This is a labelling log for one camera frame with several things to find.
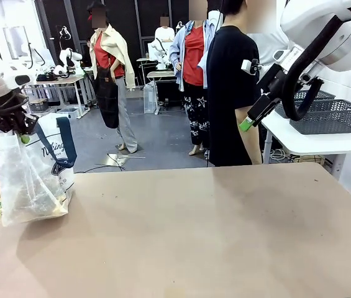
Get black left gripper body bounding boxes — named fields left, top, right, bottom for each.
left=0, top=110, right=39, bottom=135

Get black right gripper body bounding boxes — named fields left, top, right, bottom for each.
left=257, top=63, right=288, bottom=100

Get translucent white shopping bag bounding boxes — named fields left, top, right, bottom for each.
left=0, top=112, right=78, bottom=227

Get dark grey plastic basket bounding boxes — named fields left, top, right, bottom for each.
left=289, top=98, right=351, bottom=135
left=276, top=89, right=336, bottom=119

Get person's right forearm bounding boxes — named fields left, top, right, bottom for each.
left=239, top=122, right=262, bottom=165

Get dark storage bin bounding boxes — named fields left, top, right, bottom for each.
left=27, top=98, right=49, bottom=112

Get person in black t-shirt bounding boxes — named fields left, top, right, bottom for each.
left=206, top=0, right=263, bottom=168

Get clear storage bin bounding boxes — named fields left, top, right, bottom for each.
left=57, top=107, right=81, bottom=120

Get white side table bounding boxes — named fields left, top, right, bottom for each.
left=261, top=110, right=351, bottom=181

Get wood top background table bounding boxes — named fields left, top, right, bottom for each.
left=25, top=76, right=89, bottom=119

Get tan food item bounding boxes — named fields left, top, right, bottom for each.
left=43, top=201, right=69, bottom=217

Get grey background table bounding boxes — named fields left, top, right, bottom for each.
left=146, top=70, right=178, bottom=106

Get clear plastic container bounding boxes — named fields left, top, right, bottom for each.
left=143, top=81, right=159, bottom=115

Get mannequin with cream jacket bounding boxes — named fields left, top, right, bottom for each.
left=86, top=1, right=139, bottom=155

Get background person in white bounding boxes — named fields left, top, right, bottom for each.
left=155, top=15, right=175, bottom=41

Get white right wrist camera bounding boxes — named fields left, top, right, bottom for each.
left=240, top=58, right=262, bottom=76

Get black right arm cable sleeve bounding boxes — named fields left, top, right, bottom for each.
left=282, top=14, right=351, bottom=122

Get grey wall panel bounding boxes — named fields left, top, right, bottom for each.
left=2, top=26, right=30, bottom=60

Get metal mannequin base plate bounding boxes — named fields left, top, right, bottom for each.
left=106, top=151, right=147, bottom=167

